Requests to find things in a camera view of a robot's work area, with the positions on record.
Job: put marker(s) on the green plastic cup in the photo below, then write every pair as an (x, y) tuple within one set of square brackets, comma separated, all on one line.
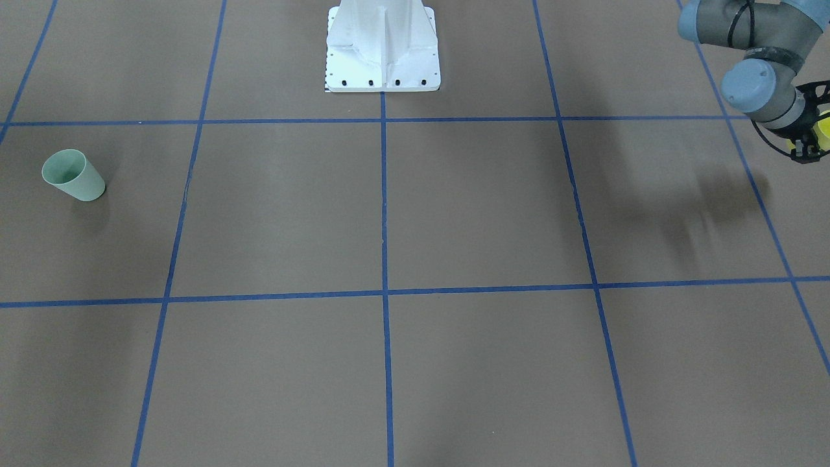
[(72, 173)]

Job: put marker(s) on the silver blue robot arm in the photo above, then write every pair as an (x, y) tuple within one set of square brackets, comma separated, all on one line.
[(775, 39)]

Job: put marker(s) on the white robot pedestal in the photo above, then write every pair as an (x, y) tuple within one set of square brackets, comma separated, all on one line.
[(382, 47)]

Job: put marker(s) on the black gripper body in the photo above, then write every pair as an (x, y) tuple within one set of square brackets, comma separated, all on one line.
[(806, 153)]

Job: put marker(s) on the yellow plastic cup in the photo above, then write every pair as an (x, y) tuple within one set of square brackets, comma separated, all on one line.
[(808, 134)]

